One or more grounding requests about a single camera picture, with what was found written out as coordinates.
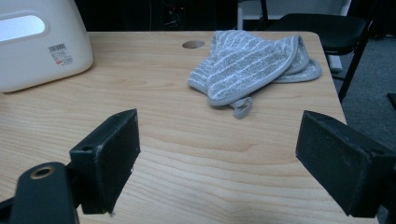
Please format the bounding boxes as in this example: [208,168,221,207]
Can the grey striped towel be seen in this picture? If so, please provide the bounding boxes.
[187,30,323,119]

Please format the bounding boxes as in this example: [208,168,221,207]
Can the black folding chair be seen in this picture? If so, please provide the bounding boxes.
[261,0,377,104]

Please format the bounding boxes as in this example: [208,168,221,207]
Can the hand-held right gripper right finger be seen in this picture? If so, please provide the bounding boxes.
[295,110,396,218]

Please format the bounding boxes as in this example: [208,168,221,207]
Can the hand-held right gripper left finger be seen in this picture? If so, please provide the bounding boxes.
[69,108,141,216]

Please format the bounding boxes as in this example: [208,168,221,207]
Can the white plastic bin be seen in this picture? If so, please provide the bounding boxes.
[0,0,94,93]

